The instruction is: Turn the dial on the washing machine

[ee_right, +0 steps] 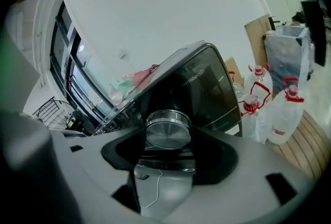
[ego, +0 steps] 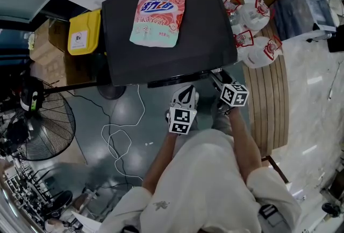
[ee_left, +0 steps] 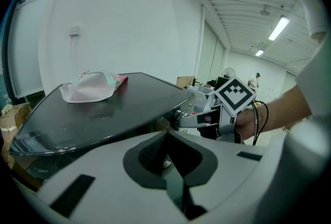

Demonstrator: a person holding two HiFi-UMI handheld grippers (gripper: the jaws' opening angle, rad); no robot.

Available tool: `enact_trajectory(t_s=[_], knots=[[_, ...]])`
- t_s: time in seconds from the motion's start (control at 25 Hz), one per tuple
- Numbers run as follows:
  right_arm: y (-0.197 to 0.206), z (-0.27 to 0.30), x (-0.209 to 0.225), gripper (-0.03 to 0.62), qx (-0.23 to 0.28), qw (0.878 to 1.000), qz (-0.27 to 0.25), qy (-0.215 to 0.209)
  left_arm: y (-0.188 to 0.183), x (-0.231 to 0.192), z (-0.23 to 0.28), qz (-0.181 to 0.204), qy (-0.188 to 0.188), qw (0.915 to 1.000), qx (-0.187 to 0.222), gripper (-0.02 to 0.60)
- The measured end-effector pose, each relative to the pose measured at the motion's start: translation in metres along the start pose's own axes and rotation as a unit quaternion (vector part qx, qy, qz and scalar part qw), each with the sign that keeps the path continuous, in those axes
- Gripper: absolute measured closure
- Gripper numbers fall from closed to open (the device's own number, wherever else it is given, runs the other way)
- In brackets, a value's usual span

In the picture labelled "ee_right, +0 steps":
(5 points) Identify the wooden slatted platform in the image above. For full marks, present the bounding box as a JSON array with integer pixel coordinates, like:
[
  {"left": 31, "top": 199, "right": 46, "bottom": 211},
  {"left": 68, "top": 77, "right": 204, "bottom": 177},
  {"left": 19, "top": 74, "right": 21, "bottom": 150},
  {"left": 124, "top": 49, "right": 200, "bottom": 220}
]
[{"left": 268, "top": 109, "right": 328, "bottom": 182}]

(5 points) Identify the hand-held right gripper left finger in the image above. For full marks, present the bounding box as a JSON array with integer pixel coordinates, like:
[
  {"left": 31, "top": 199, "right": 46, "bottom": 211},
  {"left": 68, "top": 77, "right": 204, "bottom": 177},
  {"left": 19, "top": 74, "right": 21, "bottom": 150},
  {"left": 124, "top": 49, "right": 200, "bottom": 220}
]
[{"left": 50, "top": 124, "right": 161, "bottom": 224}]

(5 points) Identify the grey plastic-wrapped storage box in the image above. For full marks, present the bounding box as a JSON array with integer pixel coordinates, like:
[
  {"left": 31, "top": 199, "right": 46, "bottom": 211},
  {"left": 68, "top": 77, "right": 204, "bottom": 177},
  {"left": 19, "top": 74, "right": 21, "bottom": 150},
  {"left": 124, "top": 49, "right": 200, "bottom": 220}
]
[{"left": 263, "top": 25, "right": 315, "bottom": 92}]

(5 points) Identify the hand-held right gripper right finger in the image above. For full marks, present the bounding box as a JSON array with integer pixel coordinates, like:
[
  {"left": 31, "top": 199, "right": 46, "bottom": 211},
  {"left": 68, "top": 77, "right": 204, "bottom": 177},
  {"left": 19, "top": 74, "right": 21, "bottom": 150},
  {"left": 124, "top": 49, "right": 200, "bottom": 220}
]
[{"left": 165, "top": 126, "right": 319, "bottom": 224}]

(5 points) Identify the black washing machine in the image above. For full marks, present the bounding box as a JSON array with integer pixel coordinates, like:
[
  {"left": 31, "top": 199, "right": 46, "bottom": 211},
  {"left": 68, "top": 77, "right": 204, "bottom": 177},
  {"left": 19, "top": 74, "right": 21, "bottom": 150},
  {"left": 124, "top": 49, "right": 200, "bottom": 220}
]
[{"left": 92, "top": 40, "right": 244, "bottom": 218}]

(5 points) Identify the large brown cardboard sheet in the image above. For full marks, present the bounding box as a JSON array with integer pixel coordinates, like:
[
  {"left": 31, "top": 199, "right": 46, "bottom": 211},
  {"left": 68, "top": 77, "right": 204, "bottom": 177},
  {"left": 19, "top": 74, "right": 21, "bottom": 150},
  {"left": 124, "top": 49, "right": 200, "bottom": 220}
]
[{"left": 244, "top": 14, "right": 275, "bottom": 66}]

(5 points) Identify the pink detergent pouch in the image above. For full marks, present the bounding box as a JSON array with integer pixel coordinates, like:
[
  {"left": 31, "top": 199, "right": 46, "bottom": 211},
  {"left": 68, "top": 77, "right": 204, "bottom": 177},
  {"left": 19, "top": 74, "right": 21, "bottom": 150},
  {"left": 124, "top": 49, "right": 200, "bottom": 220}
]
[{"left": 108, "top": 64, "right": 160, "bottom": 106}]

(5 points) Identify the tall black cabinet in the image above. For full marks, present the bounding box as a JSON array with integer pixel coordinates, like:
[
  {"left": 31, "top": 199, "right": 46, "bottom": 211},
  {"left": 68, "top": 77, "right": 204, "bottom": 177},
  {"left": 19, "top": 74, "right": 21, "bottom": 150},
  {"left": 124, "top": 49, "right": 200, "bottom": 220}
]
[{"left": 300, "top": 0, "right": 327, "bottom": 67}]

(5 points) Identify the small open cardboard box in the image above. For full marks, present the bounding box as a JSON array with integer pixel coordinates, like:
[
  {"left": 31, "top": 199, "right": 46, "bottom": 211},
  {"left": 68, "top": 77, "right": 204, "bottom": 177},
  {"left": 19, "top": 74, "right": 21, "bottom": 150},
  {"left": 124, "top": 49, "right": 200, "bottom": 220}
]
[{"left": 224, "top": 56, "right": 245, "bottom": 84}]

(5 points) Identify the clear water jug red handle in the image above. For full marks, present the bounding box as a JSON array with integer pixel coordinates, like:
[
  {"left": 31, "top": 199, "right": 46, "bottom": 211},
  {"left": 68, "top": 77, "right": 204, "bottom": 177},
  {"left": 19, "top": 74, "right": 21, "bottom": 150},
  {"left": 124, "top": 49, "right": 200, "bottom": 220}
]
[
  {"left": 239, "top": 82, "right": 272, "bottom": 141},
  {"left": 266, "top": 77, "right": 306, "bottom": 145},
  {"left": 245, "top": 64, "right": 274, "bottom": 97},
  {"left": 229, "top": 70, "right": 245, "bottom": 104}
]

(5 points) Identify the white floor cable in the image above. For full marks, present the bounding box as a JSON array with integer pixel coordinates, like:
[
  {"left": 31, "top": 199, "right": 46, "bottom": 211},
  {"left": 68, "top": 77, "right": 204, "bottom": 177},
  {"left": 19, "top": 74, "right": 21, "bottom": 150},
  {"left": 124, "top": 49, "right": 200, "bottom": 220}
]
[{"left": 139, "top": 168, "right": 163, "bottom": 210}]

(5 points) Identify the black floor fan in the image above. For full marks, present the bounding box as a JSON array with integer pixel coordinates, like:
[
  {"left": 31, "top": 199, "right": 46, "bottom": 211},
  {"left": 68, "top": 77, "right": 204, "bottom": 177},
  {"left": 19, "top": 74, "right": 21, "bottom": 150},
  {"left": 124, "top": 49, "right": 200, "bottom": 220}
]
[{"left": 32, "top": 96, "right": 94, "bottom": 138}]

